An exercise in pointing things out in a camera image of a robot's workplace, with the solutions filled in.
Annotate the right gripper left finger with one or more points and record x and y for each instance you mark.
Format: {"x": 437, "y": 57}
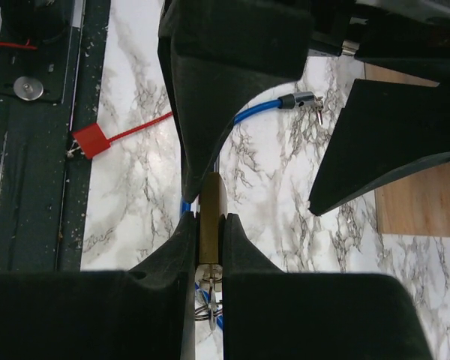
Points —
{"x": 143, "y": 313}

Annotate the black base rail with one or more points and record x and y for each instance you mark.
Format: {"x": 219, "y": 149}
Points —
{"x": 51, "y": 65}

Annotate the wooden board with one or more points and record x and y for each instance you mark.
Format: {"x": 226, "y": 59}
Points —
{"x": 417, "y": 205}

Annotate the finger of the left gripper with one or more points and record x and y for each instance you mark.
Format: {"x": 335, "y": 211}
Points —
{"x": 386, "y": 131}
{"x": 216, "y": 56}

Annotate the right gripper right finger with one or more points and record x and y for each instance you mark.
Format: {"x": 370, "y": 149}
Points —
{"x": 273, "y": 314}

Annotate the silver key bunch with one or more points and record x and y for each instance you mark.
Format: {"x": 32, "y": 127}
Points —
{"x": 210, "y": 309}

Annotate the blue cable lock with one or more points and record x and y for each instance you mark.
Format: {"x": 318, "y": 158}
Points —
{"x": 286, "y": 102}

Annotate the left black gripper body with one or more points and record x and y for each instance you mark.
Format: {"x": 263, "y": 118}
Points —
{"x": 411, "y": 37}

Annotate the brass padlock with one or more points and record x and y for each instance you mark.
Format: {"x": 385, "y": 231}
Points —
{"x": 212, "y": 214}

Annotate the red cable lock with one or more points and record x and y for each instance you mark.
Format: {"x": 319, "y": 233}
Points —
{"x": 91, "y": 140}

